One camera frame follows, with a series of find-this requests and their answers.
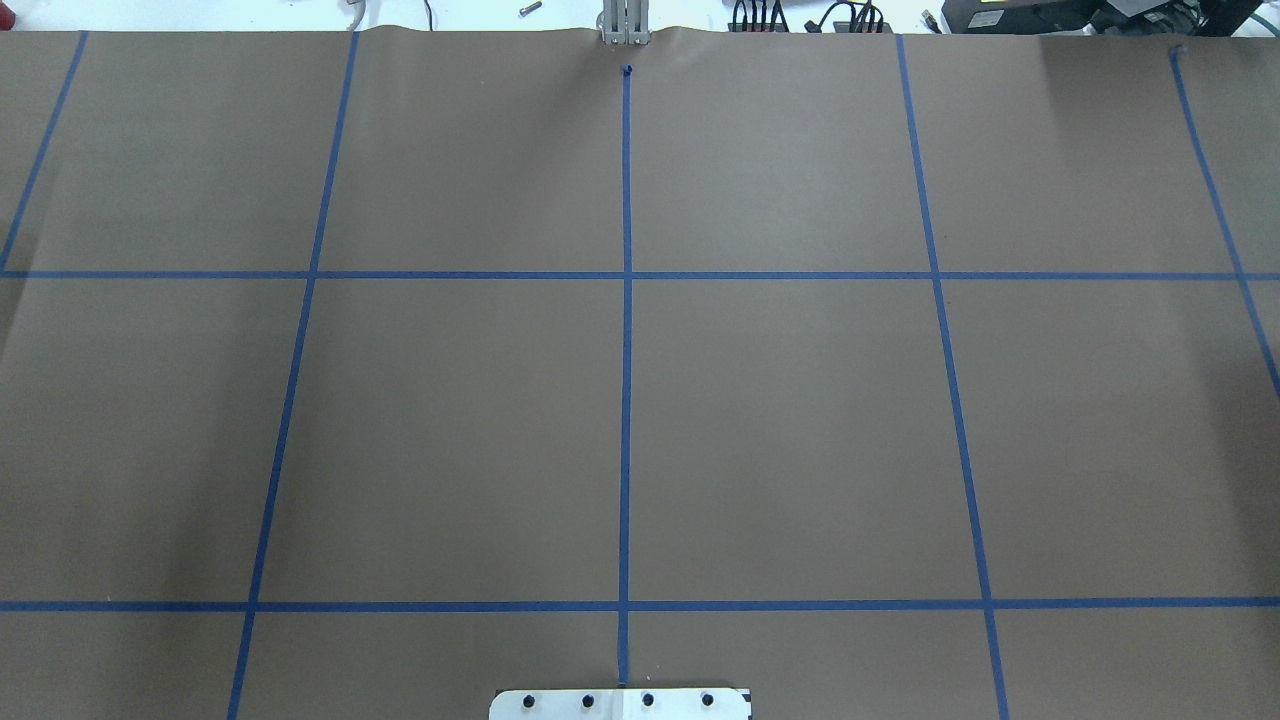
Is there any black usb hub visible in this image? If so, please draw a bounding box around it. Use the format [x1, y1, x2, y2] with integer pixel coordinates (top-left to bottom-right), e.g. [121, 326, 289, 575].
[727, 0, 790, 33]
[804, 1, 892, 35]

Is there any aluminium frame post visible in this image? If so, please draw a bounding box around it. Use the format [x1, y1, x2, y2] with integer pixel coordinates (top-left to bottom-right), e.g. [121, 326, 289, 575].
[596, 0, 652, 46]

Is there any black laptop computer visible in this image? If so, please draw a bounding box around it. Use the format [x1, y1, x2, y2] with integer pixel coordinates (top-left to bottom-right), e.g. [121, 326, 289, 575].
[941, 1, 1105, 35]

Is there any right black usb hub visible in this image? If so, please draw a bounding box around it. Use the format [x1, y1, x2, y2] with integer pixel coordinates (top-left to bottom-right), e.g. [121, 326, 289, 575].
[804, 1, 892, 35]

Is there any white pedestal column base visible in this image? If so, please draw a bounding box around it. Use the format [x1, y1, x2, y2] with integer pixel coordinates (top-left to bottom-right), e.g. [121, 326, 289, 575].
[488, 687, 754, 719]

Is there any left black usb hub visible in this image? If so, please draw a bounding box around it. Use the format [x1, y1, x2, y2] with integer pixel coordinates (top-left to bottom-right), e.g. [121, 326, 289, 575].
[727, 0, 790, 33]

